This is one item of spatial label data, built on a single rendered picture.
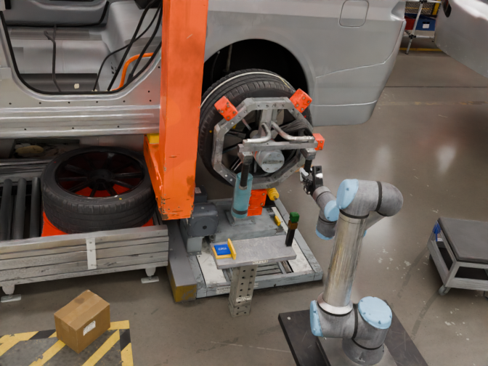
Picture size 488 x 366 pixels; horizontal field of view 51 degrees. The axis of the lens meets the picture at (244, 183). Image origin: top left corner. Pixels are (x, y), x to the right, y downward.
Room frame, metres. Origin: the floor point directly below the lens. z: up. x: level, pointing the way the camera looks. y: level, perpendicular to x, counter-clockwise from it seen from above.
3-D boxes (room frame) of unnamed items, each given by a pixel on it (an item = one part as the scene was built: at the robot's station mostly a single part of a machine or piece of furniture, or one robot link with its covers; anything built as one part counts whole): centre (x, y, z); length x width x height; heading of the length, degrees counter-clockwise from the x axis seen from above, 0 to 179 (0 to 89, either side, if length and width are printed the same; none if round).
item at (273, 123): (2.34, -0.21, 1.03); 0.19 x 0.18 x 0.11; 22
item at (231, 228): (2.57, 0.00, 0.32); 0.40 x 0.30 x 0.28; 112
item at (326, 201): (1.99, -0.42, 0.81); 0.12 x 0.09 x 0.10; 22
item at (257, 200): (2.45, -0.05, 0.48); 0.16 x 0.12 x 0.17; 22
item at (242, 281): (2.01, -0.07, 0.21); 0.10 x 0.10 x 0.42; 22
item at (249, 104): (2.42, -0.07, 0.85); 0.54 x 0.07 x 0.54; 112
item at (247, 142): (2.27, -0.02, 1.03); 0.19 x 0.18 x 0.11; 22
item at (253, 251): (2.02, -0.10, 0.44); 0.43 x 0.17 x 0.03; 112
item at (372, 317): (1.56, -0.63, 0.54); 0.17 x 0.15 x 0.18; 94
